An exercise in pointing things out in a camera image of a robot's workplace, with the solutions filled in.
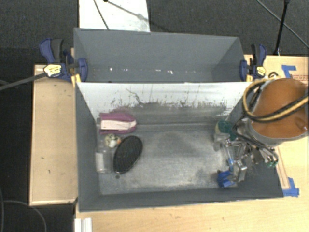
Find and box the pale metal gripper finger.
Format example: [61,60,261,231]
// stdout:
[231,159,248,184]
[213,132,233,154]

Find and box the teal green ball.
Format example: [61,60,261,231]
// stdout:
[215,119,239,141]

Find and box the blue plastic object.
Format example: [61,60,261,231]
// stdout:
[216,169,239,189]

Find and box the grey metal bin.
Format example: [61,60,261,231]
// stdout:
[73,27,284,212]

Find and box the black oval brush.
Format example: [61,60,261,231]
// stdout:
[112,135,144,175]

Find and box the brown cardboard board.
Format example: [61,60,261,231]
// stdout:
[243,54,309,196]

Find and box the purple stapler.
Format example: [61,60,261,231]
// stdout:
[98,112,138,135]

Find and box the white spotted small ball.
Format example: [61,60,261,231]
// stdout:
[104,133,122,148]

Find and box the clear plastic bottle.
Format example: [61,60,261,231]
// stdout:
[95,133,114,174]

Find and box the pale wood board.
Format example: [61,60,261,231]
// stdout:
[29,64,79,206]

